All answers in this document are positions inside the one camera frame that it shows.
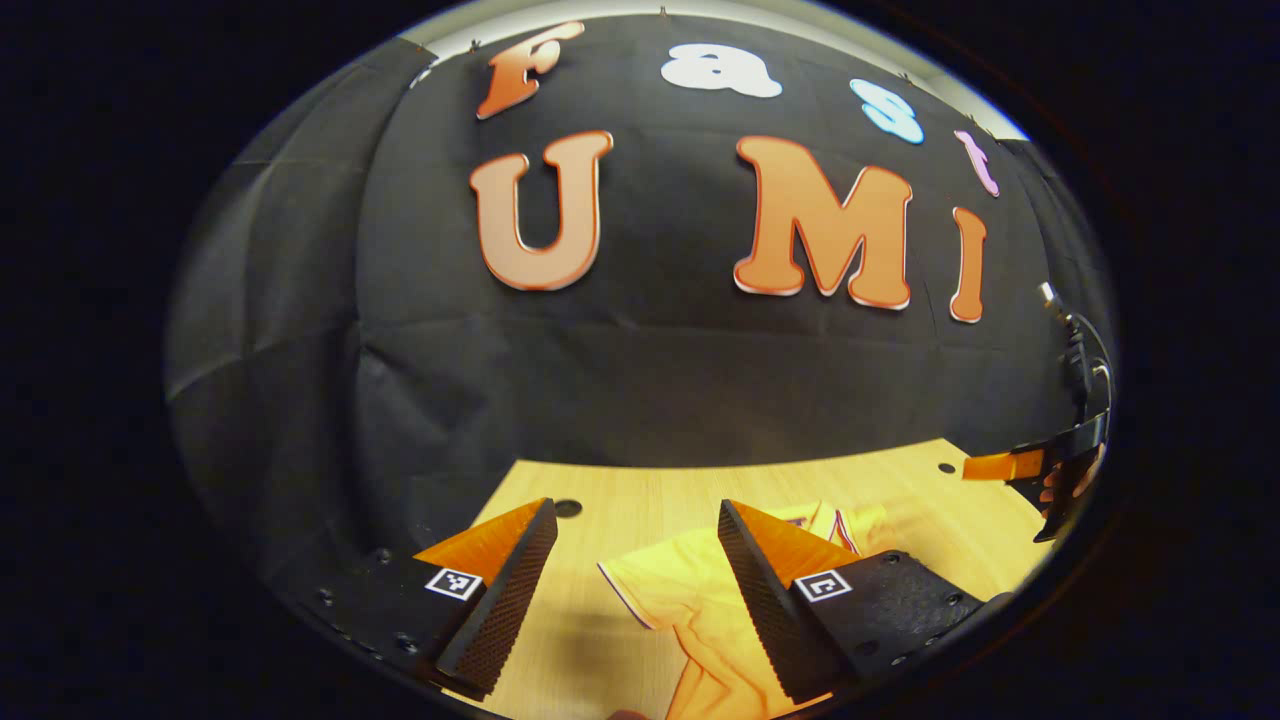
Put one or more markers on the black backdrop cloth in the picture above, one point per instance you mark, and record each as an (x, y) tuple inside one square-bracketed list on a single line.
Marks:
[(650, 380)]

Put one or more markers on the orange T-shirt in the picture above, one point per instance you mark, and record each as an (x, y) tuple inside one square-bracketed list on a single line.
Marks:
[(690, 590)]

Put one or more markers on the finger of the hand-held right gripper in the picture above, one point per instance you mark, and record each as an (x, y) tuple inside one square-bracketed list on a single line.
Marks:
[(1000, 466)]

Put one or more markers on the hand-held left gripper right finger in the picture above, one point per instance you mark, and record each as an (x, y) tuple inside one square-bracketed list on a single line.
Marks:
[(765, 615)]

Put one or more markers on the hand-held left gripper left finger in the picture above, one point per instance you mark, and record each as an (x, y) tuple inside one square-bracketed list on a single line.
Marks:
[(510, 605)]

